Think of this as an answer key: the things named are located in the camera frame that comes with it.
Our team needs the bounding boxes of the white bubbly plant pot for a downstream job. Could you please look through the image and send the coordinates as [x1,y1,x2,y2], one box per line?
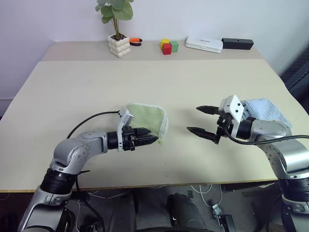
[108,34,131,58]

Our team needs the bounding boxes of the green cloth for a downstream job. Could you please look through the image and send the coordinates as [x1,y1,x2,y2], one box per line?
[125,103,169,146]

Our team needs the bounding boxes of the dark rounded shape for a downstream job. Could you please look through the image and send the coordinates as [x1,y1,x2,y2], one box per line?
[167,193,207,228]

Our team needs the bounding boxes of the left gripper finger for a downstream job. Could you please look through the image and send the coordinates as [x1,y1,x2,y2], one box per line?
[134,128,152,136]
[135,135,159,146]

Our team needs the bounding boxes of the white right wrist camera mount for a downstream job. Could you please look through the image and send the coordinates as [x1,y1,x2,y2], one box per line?
[219,95,244,141]

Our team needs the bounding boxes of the flat white box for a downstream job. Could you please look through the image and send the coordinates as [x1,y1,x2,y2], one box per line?
[185,35,224,54]

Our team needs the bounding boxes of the green leafy plant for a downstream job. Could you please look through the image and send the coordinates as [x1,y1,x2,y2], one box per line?
[95,0,134,39]

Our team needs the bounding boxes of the dark ribbed chair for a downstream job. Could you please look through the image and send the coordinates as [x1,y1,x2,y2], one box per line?
[281,47,309,102]

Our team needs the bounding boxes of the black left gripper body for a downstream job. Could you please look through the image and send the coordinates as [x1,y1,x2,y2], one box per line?
[122,126,138,152]

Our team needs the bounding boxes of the black table frame bar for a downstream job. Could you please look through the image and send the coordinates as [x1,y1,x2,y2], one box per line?
[222,182,278,193]

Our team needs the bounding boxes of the white cable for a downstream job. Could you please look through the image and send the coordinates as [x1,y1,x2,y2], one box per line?
[189,184,226,207]
[87,189,132,201]

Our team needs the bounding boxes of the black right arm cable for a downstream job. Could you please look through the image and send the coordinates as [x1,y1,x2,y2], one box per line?
[226,133,309,145]

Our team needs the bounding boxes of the metal caster bracket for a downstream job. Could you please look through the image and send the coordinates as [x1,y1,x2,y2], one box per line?
[211,204,236,232]

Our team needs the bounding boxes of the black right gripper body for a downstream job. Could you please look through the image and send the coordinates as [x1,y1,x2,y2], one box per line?
[213,113,234,145]

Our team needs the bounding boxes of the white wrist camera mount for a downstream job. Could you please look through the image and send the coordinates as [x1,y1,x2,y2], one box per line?
[219,95,244,141]
[116,107,135,152]

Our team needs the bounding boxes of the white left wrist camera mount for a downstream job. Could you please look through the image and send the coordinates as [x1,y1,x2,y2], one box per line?
[116,107,135,152]

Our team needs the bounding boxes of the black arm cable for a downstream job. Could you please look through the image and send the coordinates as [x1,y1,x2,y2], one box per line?
[226,133,309,145]
[66,110,121,140]

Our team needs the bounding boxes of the long black box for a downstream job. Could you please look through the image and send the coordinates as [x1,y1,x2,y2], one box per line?
[221,38,254,50]

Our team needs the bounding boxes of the light blue cloth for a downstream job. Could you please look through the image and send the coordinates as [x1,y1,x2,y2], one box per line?
[241,97,293,129]

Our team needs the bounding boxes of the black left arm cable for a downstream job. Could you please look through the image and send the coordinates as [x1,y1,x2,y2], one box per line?
[66,110,121,140]

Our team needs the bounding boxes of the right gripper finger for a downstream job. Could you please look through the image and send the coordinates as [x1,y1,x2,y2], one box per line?
[186,127,217,142]
[196,105,220,116]

